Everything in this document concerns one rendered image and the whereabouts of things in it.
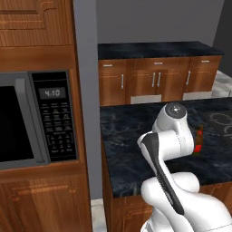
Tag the black hob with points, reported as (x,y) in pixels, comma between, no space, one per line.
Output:
(222,120)

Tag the wooden cabinet door below microwave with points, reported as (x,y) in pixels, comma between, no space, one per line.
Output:
(45,205)

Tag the wooden cabinet door above microwave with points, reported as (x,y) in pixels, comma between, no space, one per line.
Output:
(36,21)

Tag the tall wooden cabinet frame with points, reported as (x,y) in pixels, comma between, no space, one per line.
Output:
(39,59)

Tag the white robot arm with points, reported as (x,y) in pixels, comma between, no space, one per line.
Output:
(178,142)

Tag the brown beer bottle red label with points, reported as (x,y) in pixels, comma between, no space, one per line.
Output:
(198,136)

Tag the black and grey microwave oven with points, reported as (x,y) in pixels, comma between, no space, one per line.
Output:
(57,120)

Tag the wooden cupboard run dark top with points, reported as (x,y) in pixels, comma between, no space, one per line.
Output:
(142,81)

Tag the wooden island cabinet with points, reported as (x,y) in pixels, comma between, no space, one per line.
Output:
(127,211)

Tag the grey microwave door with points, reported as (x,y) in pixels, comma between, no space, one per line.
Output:
(12,120)

